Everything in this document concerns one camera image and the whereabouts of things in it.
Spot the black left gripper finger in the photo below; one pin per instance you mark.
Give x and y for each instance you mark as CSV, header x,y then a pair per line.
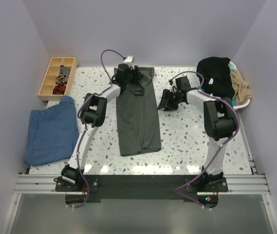
x,y
137,74
131,75

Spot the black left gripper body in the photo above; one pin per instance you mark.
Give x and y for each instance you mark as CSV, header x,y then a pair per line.
x,y
127,79

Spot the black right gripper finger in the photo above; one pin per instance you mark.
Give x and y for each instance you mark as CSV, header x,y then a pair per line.
x,y
169,102
164,98

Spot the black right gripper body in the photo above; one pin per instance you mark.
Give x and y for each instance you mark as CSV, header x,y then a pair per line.
x,y
176,94

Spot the grey t shirt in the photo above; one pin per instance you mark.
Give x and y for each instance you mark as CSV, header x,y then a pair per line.
x,y
137,117

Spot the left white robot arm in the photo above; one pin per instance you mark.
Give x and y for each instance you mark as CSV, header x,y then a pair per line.
x,y
92,115

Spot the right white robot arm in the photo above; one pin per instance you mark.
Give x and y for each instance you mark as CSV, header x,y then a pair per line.
x,y
220,122

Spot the black garment in basket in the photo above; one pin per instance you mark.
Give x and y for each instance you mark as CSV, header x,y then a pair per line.
x,y
216,73

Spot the grey sock in tray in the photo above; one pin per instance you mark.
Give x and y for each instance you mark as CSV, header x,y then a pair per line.
x,y
64,70

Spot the patterned sock in tray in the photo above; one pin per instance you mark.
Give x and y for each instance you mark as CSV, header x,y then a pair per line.
x,y
62,79

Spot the wooden compartment tray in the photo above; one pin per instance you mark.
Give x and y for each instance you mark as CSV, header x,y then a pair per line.
x,y
49,80

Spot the red black sock in tray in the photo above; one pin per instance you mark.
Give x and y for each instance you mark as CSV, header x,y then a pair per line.
x,y
59,89

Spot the beige garment in basket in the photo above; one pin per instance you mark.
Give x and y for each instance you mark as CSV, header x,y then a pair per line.
x,y
240,86

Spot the white perforated laundry basket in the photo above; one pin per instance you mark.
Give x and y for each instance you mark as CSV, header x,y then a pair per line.
x,y
236,106

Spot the blue checked folded shirt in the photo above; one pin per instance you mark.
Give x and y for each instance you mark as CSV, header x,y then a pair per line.
x,y
52,133

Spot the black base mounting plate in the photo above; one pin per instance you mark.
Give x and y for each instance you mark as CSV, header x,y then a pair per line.
x,y
139,187

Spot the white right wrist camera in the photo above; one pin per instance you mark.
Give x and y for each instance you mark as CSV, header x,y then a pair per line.
x,y
174,88

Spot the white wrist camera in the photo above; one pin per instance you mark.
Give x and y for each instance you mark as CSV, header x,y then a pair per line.
x,y
129,60
174,88

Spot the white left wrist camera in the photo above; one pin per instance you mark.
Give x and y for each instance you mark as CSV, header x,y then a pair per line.
x,y
129,60

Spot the aluminium front frame rail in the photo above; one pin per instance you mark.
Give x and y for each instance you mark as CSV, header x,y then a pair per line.
x,y
237,184

